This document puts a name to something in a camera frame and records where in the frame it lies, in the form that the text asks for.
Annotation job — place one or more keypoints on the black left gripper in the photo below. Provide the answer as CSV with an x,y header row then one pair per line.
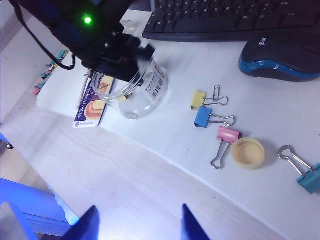
x,y
115,65

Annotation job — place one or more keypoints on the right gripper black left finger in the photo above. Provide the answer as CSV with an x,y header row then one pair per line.
x,y
87,230

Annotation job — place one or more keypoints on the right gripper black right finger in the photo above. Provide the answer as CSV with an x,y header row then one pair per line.
x,y
190,230

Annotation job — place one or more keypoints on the round transparent plastic jar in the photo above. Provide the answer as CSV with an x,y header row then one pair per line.
x,y
147,100

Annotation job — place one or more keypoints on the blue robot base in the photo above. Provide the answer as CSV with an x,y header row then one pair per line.
x,y
25,195

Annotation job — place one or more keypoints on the pale yellow binder clip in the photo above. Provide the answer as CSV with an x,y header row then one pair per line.
x,y
121,98

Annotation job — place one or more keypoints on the purple orange printed card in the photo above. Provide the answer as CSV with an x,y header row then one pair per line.
x,y
87,112

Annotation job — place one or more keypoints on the small coloured binder clip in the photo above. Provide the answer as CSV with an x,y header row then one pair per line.
x,y
38,88
60,57
48,73

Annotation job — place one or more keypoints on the pink binder clip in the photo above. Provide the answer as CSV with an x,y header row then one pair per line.
x,y
227,135

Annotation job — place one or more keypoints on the blue binder clip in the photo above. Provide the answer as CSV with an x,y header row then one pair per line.
x,y
203,117

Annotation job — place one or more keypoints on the silver paper clip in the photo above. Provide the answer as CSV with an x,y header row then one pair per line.
x,y
217,92

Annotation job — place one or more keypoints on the black computer keyboard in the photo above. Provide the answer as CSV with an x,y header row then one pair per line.
x,y
225,17

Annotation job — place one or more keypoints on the teal binder clip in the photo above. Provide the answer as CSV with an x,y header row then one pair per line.
x,y
310,181

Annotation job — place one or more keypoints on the white desk riser board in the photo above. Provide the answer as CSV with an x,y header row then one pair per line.
x,y
250,112

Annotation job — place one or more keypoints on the black and blue mouse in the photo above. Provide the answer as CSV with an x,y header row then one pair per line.
x,y
280,60

